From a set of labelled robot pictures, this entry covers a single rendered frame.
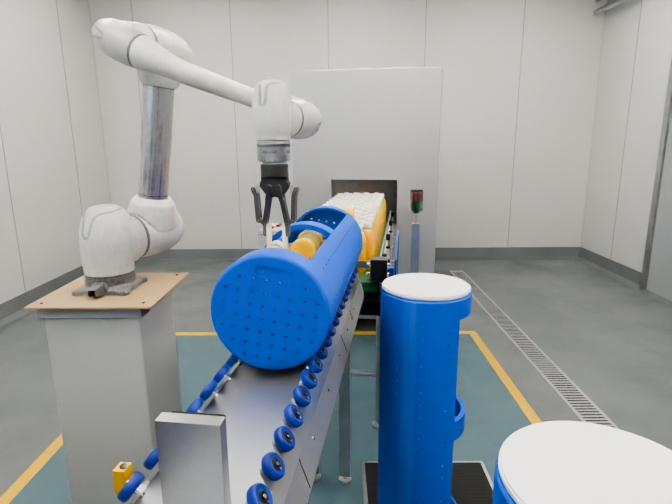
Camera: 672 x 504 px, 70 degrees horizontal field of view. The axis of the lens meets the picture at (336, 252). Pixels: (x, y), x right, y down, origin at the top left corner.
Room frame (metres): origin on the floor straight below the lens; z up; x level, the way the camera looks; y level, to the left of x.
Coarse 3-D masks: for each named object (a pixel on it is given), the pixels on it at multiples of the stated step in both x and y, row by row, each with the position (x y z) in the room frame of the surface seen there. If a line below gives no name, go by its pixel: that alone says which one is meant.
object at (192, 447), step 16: (160, 416) 0.64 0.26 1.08; (176, 416) 0.64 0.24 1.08; (192, 416) 0.64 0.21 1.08; (208, 416) 0.64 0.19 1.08; (224, 416) 0.65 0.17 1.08; (160, 432) 0.63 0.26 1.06; (176, 432) 0.62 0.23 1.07; (192, 432) 0.62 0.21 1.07; (208, 432) 0.62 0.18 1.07; (224, 432) 0.63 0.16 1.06; (160, 448) 0.63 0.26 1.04; (176, 448) 0.62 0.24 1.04; (192, 448) 0.62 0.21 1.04; (208, 448) 0.62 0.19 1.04; (224, 448) 0.62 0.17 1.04; (160, 464) 0.63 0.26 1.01; (176, 464) 0.62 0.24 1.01; (192, 464) 0.62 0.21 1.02; (208, 464) 0.62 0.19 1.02; (224, 464) 0.62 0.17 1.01; (160, 480) 0.63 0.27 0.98; (176, 480) 0.62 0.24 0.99; (192, 480) 0.62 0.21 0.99; (208, 480) 0.62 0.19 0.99; (224, 480) 0.62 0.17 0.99; (176, 496) 0.62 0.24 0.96; (192, 496) 0.62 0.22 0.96; (208, 496) 0.62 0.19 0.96; (224, 496) 0.61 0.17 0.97
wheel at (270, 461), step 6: (264, 456) 0.69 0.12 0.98; (270, 456) 0.69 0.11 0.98; (276, 456) 0.70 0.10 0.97; (264, 462) 0.67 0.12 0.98; (270, 462) 0.67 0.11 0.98; (276, 462) 0.68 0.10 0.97; (282, 462) 0.70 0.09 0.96; (264, 468) 0.67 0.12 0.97; (270, 468) 0.67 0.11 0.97; (276, 468) 0.68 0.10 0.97; (282, 468) 0.69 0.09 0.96; (264, 474) 0.67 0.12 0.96; (270, 474) 0.66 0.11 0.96; (276, 474) 0.67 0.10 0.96; (282, 474) 0.68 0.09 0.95; (276, 480) 0.67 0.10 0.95
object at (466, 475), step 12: (372, 468) 1.76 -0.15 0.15; (456, 468) 1.76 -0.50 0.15; (468, 468) 1.76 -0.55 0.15; (480, 468) 1.76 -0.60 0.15; (372, 480) 1.69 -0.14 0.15; (456, 480) 1.69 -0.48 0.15; (468, 480) 1.68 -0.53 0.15; (480, 480) 1.68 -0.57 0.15; (372, 492) 1.62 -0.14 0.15; (456, 492) 1.62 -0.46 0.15; (468, 492) 1.62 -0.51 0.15; (480, 492) 1.62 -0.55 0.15; (492, 492) 1.62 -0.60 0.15
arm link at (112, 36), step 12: (96, 24) 1.51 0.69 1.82; (108, 24) 1.49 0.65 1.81; (120, 24) 1.49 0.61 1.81; (132, 24) 1.53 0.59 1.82; (144, 24) 1.58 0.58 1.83; (96, 36) 1.51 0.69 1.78; (108, 36) 1.47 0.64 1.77; (120, 36) 1.46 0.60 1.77; (132, 36) 1.46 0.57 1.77; (108, 48) 1.48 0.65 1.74; (120, 48) 1.45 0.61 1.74; (120, 60) 1.48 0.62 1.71
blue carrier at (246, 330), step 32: (320, 224) 1.49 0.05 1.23; (352, 224) 1.78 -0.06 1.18; (256, 256) 1.05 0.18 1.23; (288, 256) 1.05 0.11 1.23; (320, 256) 1.18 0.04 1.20; (352, 256) 1.52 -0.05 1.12; (224, 288) 1.06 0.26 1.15; (256, 288) 1.05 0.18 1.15; (288, 288) 1.04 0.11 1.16; (320, 288) 1.03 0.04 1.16; (224, 320) 1.06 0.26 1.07; (256, 320) 1.05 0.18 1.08; (288, 320) 1.04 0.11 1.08; (320, 320) 1.03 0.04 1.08; (256, 352) 1.05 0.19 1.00; (288, 352) 1.04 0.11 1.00
